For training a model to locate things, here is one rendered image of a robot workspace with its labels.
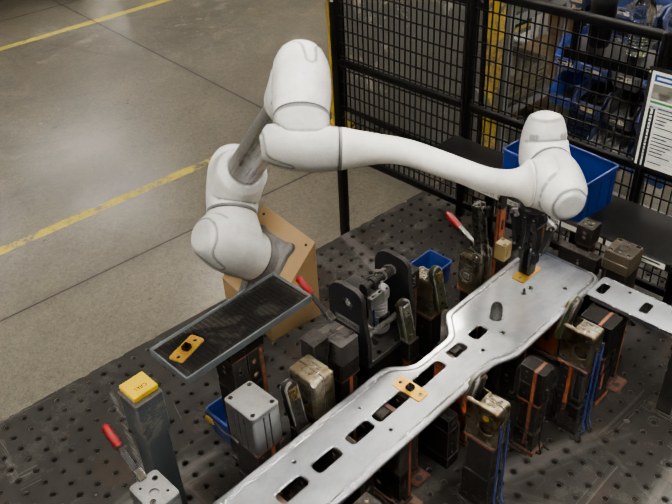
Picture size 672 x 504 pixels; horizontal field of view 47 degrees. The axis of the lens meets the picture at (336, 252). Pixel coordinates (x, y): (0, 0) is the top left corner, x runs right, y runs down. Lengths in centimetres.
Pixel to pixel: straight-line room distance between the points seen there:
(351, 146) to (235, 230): 61
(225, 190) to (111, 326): 157
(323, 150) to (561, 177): 51
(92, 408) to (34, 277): 188
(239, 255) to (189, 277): 165
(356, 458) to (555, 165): 75
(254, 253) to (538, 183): 94
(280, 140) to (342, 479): 74
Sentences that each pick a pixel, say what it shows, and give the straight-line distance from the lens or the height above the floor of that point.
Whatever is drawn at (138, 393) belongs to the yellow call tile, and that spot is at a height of 116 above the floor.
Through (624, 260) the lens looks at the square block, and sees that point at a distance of 223.
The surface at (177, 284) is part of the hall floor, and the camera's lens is 387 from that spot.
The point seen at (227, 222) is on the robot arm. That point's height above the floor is 110.
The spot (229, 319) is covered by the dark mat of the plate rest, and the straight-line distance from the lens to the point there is 182.
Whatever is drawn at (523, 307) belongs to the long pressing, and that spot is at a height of 100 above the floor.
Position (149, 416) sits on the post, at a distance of 174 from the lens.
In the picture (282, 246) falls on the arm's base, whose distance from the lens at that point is 238.
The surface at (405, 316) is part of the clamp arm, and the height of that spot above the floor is 107.
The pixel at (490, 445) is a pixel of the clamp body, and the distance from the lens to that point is 184.
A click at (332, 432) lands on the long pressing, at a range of 177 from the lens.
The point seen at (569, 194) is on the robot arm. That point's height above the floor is 146.
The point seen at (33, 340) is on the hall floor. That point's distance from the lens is 379.
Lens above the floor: 234
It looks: 36 degrees down
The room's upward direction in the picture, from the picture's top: 3 degrees counter-clockwise
